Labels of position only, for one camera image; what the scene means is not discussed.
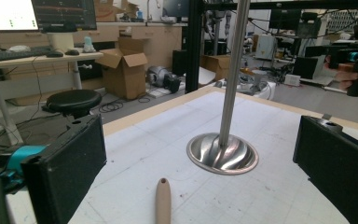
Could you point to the black keyboard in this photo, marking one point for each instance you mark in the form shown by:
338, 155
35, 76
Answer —
12, 54

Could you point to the black speaker box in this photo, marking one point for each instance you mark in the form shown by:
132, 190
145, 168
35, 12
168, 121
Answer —
178, 62

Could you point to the white desk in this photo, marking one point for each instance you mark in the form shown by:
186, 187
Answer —
28, 60

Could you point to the steel stand with round base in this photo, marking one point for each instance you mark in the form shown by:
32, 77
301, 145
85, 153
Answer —
230, 93

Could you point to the black computer mouse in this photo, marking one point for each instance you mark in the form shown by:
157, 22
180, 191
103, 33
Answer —
54, 54
72, 52

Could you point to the black monitor on stand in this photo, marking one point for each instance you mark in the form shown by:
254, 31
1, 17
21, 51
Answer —
284, 18

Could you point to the black round stool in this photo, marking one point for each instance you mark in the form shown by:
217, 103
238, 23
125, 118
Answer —
73, 101

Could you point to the wooden cabinet row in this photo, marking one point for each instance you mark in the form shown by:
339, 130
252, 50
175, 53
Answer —
155, 40

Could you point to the small white box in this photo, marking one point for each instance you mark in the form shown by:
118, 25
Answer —
292, 80

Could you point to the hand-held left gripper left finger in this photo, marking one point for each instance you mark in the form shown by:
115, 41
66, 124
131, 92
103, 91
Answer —
65, 168

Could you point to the low cardboard box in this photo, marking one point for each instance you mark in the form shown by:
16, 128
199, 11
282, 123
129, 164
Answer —
216, 65

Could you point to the grey round machine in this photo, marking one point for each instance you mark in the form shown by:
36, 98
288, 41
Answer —
163, 77

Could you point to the open cardboard box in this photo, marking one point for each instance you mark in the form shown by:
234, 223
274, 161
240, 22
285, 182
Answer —
124, 74

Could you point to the monitor with dark screen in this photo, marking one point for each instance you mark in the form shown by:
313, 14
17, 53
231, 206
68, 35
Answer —
65, 14

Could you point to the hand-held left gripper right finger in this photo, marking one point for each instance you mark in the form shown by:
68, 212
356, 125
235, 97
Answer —
335, 165

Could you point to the white cabinet device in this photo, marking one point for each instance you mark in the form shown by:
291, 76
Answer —
264, 46

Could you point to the monitor with white screen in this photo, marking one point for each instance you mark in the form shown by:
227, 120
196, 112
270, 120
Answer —
6, 14

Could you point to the white grid mat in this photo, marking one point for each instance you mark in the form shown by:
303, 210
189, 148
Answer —
174, 143

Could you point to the pale blue figurine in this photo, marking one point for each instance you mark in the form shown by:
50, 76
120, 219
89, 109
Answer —
89, 45

